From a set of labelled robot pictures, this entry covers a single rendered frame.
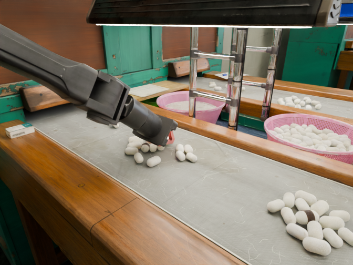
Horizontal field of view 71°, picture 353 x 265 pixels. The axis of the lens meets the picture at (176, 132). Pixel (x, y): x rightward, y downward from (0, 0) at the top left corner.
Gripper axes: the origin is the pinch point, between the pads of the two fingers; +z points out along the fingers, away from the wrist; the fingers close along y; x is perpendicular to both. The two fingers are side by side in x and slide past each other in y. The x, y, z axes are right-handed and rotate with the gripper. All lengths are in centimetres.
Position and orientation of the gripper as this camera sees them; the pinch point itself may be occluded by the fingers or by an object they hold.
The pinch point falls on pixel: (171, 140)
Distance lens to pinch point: 65.3
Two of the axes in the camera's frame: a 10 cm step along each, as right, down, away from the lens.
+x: -4.3, 8.9, -1.4
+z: 4.9, 3.7, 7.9
